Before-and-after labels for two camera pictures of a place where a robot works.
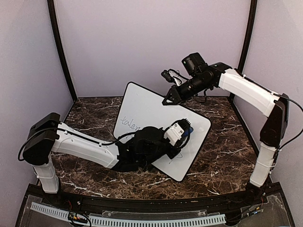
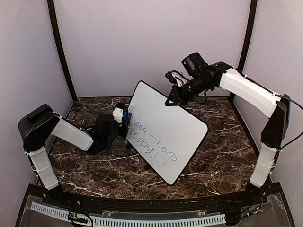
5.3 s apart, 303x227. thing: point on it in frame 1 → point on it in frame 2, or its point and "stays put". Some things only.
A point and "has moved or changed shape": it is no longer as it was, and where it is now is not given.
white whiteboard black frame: [141, 108] has moved or changed shape
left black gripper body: [173, 153] → [124, 133]
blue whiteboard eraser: [191, 130] → [127, 115]
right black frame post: [248, 36] stays put
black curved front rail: [155, 205] stays put
